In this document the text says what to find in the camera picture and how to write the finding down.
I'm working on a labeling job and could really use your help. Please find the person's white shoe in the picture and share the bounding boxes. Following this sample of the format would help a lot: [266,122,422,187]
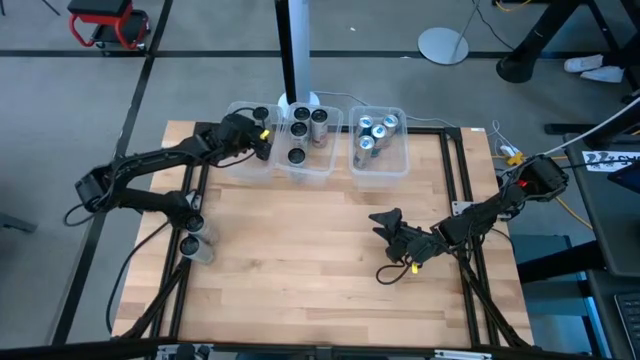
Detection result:
[564,53,606,74]
[579,65,626,84]

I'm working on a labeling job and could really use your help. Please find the yellow cable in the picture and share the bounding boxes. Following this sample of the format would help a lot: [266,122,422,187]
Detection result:
[504,152,595,232]

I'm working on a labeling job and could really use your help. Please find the white round disc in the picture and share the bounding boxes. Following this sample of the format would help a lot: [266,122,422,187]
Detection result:
[273,0,321,121]

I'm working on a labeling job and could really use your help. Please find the black desk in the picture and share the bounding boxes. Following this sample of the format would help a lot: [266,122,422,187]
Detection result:
[563,127,640,360]

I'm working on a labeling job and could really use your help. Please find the person's leg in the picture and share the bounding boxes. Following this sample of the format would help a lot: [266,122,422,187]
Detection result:
[602,44,640,69]

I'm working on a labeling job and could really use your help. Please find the long white cable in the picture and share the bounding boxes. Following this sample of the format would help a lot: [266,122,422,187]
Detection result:
[539,94,640,159]

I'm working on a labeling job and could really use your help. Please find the grey chair foot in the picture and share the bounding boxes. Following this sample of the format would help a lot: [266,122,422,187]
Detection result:
[0,212,39,235]

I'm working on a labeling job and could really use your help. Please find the blue grey chair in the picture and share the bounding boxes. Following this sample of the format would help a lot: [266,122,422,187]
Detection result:
[509,234,614,354]

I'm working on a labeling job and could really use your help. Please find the black keyboard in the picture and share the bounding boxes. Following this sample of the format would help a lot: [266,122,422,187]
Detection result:
[613,292,640,360]

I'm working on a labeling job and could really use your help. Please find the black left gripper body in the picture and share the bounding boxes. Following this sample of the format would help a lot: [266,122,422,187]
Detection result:
[217,113,261,156]

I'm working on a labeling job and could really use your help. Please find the red black rolling stool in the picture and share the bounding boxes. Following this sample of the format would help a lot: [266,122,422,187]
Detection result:
[67,0,151,51]

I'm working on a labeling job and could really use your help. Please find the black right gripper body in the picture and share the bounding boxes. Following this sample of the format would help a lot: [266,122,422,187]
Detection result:
[385,225,444,265]

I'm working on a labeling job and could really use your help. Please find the grey round floor stand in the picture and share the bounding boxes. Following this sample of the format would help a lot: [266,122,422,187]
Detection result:
[417,0,484,67]

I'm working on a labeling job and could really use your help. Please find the black desk foot bar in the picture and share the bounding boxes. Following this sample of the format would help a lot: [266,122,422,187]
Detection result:
[543,122,601,137]

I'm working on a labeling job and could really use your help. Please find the dark tablet screen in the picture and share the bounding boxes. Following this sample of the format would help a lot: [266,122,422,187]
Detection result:
[607,159,640,196]

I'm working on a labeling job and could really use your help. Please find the clear plastic storage bin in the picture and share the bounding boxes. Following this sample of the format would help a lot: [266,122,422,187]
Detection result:
[223,100,285,182]
[273,102,346,185]
[347,104,412,189]

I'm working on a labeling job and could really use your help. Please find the black floor cable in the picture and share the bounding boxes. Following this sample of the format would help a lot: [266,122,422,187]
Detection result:
[104,219,174,335]

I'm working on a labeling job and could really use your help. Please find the black aluminium table frame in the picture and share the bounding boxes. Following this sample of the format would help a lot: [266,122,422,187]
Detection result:
[119,121,534,351]

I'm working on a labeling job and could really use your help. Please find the handwritten paper label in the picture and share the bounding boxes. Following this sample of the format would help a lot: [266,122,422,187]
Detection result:
[582,149,640,174]

